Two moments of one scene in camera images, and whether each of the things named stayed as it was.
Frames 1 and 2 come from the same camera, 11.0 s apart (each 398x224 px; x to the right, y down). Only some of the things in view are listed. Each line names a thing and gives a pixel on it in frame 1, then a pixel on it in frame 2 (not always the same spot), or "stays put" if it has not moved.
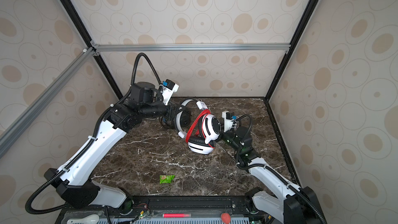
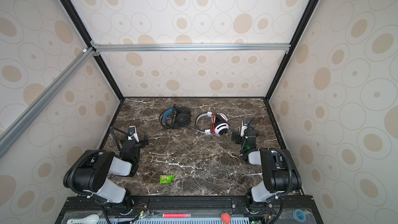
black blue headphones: x=179 y=115 stays put
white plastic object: x=90 y=219 stays put
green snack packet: x=166 y=179 stays put
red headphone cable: x=208 y=111 to x=212 y=129
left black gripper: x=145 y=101 to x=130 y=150
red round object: x=226 y=218 stays put
